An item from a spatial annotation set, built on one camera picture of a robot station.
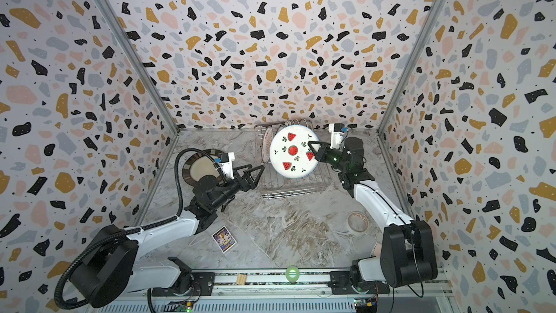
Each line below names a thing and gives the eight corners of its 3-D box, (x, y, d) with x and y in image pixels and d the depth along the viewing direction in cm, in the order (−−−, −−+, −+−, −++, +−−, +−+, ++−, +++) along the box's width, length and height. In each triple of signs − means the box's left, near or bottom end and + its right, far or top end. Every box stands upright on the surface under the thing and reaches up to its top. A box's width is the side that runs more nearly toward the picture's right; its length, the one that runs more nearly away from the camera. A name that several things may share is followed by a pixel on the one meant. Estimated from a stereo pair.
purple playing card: (223, 253, 82) (222, 252, 81) (212, 237, 86) (211, 235, 84) (237, 242, 85) (236, 240, 83) (226, 226, 89) (224, 224, 87)
